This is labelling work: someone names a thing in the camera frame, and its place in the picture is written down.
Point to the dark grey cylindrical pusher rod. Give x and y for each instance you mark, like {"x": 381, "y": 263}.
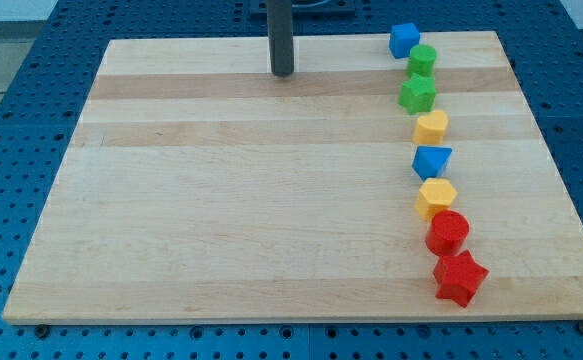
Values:
{"x": 280, "y": 37}

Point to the blue cube block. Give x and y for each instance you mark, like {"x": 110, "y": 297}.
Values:
{"x": 403, "y": 37}

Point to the green cylinder block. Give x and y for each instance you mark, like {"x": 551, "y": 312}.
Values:
{"x": 421, "y": 60}

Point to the green star block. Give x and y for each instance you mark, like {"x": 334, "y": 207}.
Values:
{"x": 417, "y": 94}

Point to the yellow heart block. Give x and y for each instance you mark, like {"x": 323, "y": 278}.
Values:
{"x": 430, "y": 128}

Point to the light wooden board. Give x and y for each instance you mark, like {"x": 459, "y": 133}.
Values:
{"x": 198, "y": 188}

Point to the blue triangle block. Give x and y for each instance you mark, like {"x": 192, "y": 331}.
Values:
{"x": 431, "y": 161}

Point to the yellow hexagon block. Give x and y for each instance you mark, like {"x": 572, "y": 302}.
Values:
{"x": 434, "y": 195}

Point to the red cylinder block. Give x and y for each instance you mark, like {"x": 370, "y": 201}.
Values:
{"x": 447, "y": 233}

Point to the red star block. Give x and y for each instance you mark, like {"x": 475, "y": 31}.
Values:
{"x": 458, "y": 277}

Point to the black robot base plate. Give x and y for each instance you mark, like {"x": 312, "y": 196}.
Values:
{"x": 257, "y": 8}

